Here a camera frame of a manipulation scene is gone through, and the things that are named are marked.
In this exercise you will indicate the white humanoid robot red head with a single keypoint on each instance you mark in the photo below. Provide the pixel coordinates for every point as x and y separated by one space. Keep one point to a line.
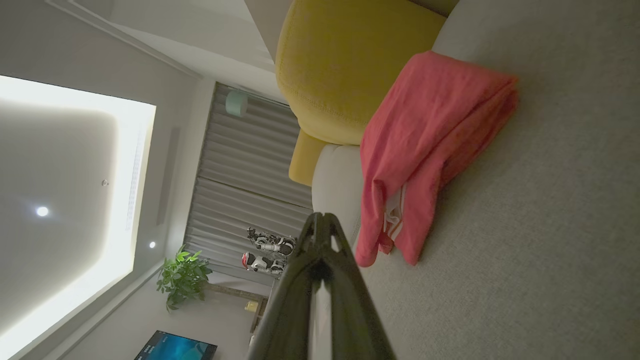
262 264

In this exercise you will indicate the white black humanoid robot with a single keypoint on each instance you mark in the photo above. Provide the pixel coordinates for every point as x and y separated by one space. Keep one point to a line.
275 244

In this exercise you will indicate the grey pleated curtain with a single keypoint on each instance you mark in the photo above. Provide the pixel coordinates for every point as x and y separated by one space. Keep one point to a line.
240 190

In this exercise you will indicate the mint green round device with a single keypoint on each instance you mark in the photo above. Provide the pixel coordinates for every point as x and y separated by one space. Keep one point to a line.
236 103

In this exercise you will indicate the large yellow cushion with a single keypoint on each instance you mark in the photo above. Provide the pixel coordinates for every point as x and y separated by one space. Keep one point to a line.
340 65

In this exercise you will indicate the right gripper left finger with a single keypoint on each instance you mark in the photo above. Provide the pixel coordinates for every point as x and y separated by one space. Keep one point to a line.
287 310

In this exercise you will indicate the grey fabric sofa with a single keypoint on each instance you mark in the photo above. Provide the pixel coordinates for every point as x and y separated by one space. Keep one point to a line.
550 225

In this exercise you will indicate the flat screen television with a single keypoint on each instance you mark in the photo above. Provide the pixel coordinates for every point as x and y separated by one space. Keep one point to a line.
175 347

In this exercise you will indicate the red basketball jersey white sleeves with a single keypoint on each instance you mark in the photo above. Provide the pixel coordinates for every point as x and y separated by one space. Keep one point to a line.
430 125

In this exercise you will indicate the green potted plant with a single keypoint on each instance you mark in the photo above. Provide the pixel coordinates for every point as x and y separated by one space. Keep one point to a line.
182 277

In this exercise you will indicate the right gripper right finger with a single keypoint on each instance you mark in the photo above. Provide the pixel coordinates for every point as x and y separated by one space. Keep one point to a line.
352 320

